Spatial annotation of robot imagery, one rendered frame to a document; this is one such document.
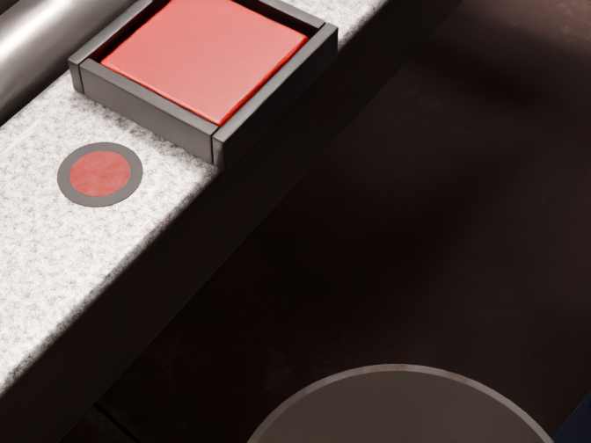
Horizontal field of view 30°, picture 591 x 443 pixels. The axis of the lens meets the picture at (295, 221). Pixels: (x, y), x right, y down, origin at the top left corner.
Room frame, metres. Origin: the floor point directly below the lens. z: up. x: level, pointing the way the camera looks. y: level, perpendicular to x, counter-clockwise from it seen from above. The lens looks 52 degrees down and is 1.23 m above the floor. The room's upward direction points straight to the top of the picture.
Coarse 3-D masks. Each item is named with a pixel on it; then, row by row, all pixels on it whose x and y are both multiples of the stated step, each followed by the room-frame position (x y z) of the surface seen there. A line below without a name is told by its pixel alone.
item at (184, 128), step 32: (160, 0) 0.35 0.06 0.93; (256, 0) 0.35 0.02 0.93; (128, 32) 0.33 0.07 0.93; (320, 32) 0.33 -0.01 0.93; (96, 64) 0.31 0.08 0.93; (288, 64) 0.31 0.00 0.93; (320, 64) 0.32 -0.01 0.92; (96, 96) 0.30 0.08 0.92; (128, 96) 0.29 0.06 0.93; (160, 96) 0.29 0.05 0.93; (256, 96) 0.29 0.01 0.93; (288, 96) 0.30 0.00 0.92; (160, 128) 0.29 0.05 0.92; (192, 128) 0.28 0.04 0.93; (224, 128) 0.27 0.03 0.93; (256, 128) 0.28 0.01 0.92; (224, 160) 0.27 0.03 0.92
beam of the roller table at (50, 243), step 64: (320, 0) 0.37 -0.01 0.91; (384, 0) 0.37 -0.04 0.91; (448, 0) 0.42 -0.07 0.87; (384, 64) 0.37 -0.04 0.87; (0, 128) 0.29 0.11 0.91; (64, 128) 0.29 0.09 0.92; (128, 128) 0.29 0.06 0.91; (320, 128) 0.33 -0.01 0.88; (0, 192) 0.26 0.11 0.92; (192, 192) 0.26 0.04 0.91; (256, 192) 0.29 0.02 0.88; (0, 256) 0.23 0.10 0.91; (64, 256) 0.23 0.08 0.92; (128, 256) 0.23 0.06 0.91; (192, 256) 0.25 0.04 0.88; (0, 320) 0.20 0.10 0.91; (64, 320) 0.20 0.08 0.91; (128, 320) 0.22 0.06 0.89; (0, 384) 0.18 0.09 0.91; (64, 384) 0.19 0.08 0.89
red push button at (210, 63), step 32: (192, 0) 0.35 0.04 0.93; (224, 0) 0.35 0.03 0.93; (160, 32) 0.33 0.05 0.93; (192, 32) 0.33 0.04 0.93; (224, 32) 0.33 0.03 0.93; (256, 32) 0.33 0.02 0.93; (288, 32) 0.33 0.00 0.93; (128, 64) 0.31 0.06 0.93; (160, 64) 0.31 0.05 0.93; (192, 64) 0.31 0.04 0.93; (224, 64) 0.31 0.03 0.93; (256, 64) 0.31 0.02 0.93; (192, 96) 0.29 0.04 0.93; (224, 96) 0.29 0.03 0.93
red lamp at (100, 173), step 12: (84, 156) 0.28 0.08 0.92; (96, 156) 0.28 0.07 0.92; (108, 156) 0.28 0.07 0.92; (120, 156) 0.28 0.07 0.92; (72, 168) 0.27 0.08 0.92; (84, 168) 0.27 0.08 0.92; (96, 168) 0.27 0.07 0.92; (108, 168) 0.27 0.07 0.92; (120, 168) 0.27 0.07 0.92; (72, 180) 0.26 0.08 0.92; (84, 180) 0.26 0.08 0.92; (96, 180) 0.26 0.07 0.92; (108, 180) 0.26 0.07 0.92; (120, 180) 0.26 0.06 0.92; (84, 192) 0.26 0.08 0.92; (96, 192) 0.26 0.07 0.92; (108, 192) 0.26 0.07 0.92
